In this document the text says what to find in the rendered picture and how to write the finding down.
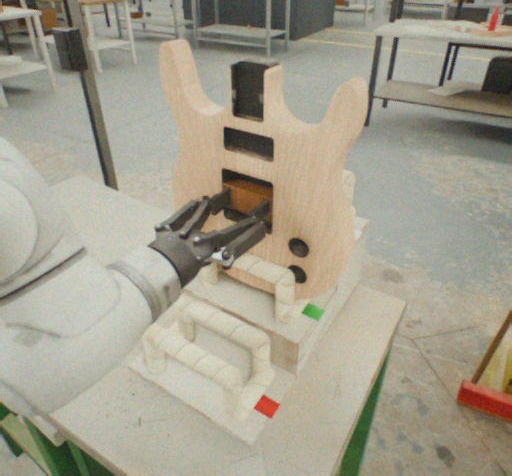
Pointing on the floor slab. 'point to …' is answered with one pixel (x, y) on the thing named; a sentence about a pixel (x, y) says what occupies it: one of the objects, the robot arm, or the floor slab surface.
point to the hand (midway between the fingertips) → (245, 203)
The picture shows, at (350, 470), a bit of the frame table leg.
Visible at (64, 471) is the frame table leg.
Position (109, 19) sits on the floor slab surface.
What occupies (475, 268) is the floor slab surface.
